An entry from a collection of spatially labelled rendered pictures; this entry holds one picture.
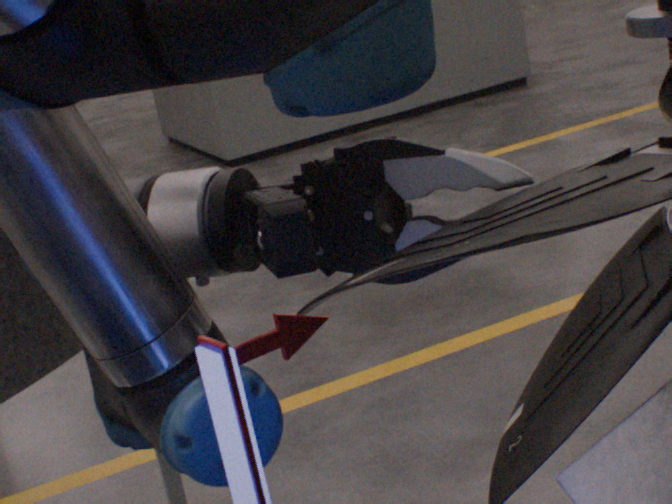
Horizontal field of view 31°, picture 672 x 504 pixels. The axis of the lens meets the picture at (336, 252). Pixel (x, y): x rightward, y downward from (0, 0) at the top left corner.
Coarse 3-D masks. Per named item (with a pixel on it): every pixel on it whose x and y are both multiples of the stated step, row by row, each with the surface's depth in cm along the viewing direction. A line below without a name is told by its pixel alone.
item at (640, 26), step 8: (640, 8) 74; (648, 8) 73; (656, 8) 73; (632, 16) 71; (640, 16) 71; (648, 16) 70; (656, 16) 70; (664, 16) 69; (632, 24) 71; (640, 24) 70; (648, 24) 70; (656, 24) 69; (664, 24) 69; (632, 32) 71; (640, 32) 70; (648, 32) 70; (656, 32) 69; (664, 32) 69
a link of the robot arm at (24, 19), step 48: (0, 0) 48; (48, 0) 49; (96, 0) 51; (0, 48) 51; (48, 48) 51; (96, 48) 52; (144, 48) 51; (0, 96) 55; (48, 96) 55; (96, 96) 55
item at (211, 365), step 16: (208, 352) 56; (208, 368) 56; (208, 384) 57; (224, 384) 56; (208, 400) 58; (224, 400) 56; (224, 416) 57; (224, 432) 57; (224, 448) 58; (240, 448) 57; (224, 464) 59; (240, 464) 57; (240, 480) 58; (240, 496) 58
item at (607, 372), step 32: (640, 256) 89; (608, 288) 92; (640, 288) 87; (576, 320) 95; (608, 320) 89; (640, 320) 85; (576, 352) 92; (608, 352) 87; (640, 352) 84; (544, 384) 94; (576, 384) 89; (608, 384) 85; (544, 416) 91; (576, 416) 87; (544, 448) 88; (512, 480) 89
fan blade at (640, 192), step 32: (608, 160) 74; (640, 160) 72; (544, 192) 69; (576, 192) 67; (608, 192) 66; (640, 192) 64; (448, 224) 74; (480, 224) 65; (512, 224) 63; (544, 224) 60; (576, 224) 57; (416, 256) 62; (448, 256) 55
